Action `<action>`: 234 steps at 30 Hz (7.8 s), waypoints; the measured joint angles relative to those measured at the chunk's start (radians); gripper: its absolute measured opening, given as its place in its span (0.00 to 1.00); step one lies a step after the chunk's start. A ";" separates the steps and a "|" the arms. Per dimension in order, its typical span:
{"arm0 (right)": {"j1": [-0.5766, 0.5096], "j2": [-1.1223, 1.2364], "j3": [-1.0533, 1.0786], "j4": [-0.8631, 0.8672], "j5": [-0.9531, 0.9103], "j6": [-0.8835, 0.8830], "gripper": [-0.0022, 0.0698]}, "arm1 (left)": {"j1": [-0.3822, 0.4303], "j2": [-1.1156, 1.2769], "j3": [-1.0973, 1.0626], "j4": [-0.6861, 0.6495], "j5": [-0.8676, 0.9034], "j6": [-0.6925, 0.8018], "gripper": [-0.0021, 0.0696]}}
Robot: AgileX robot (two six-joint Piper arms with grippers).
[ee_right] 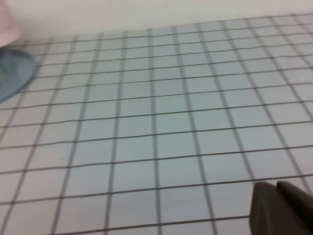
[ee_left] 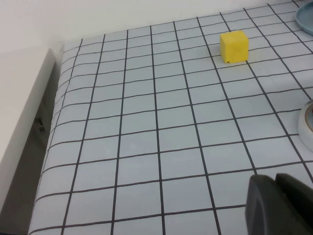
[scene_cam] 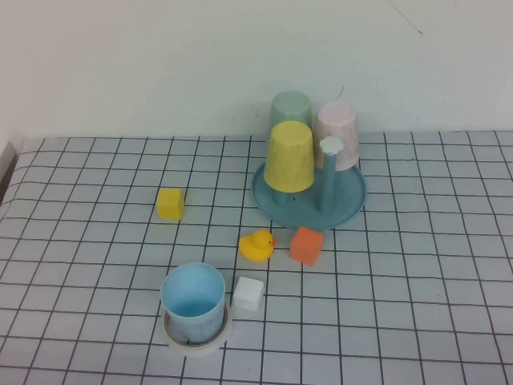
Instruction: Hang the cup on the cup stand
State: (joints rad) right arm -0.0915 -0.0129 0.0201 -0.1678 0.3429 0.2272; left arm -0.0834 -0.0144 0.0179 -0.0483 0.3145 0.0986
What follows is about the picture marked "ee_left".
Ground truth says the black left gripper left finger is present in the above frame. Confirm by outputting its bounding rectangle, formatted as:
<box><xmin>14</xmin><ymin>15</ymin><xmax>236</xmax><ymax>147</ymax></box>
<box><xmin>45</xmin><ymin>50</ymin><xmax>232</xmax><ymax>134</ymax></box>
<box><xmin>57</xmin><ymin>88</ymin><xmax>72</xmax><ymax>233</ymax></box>
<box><xmin>246</xmin><ymin>174</ymin><xmax>308</xmax><ymax>235</ymax></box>

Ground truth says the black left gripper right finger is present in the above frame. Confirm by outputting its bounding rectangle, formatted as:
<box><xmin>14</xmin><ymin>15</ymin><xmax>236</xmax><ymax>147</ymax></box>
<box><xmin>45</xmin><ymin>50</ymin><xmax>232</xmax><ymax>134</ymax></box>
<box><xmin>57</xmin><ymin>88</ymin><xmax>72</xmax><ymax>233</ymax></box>
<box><xmin>275</xmin><ymin>172</ymin><xmax>313</xmax><ymax>235</ymax></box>

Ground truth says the blue cup stand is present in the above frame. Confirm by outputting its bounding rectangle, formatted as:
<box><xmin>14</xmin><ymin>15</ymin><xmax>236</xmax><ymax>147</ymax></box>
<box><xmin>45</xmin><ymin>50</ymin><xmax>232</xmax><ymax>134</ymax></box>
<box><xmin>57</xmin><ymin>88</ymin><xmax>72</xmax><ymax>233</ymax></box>
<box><xmin>295</xmin><ymin>1</ymin><xmax>313</xmax><ymax>37</ymax></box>

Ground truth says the white tape roll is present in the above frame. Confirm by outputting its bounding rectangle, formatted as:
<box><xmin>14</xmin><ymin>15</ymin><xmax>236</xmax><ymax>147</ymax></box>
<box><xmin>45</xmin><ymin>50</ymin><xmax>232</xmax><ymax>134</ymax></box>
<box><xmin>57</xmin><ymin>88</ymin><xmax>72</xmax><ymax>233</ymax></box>
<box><xmin>297</xmin><ymin>99</ymin><xmax>313</xmax><ymax>154</ymax></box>

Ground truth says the grid-patterned tablecloth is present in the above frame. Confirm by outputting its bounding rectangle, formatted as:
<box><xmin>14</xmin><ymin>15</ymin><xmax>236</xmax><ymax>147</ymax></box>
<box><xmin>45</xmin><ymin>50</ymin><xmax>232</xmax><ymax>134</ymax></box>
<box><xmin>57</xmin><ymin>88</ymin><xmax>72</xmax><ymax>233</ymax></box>
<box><xmin>28</xmin><ymin>0</ymin><xmax>313</xmax><ymax>235</ymax></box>

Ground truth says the yellow cube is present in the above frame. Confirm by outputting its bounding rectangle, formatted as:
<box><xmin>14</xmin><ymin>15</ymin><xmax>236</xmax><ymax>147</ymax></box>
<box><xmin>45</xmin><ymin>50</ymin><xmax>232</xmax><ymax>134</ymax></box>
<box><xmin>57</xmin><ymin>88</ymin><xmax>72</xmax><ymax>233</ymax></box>
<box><xmin>219</xmin><ymin>29</ymin><xmax>249</xmax><ymax>65</ymax></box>

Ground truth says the white side panel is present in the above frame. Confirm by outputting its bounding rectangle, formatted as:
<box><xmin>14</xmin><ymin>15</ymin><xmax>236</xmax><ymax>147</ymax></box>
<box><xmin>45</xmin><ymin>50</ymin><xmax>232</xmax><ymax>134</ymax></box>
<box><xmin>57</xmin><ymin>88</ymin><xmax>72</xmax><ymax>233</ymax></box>
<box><xmin>0</xmin><ymin>47</ymin><xmax>57</xmax><ymax>167</ymax></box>

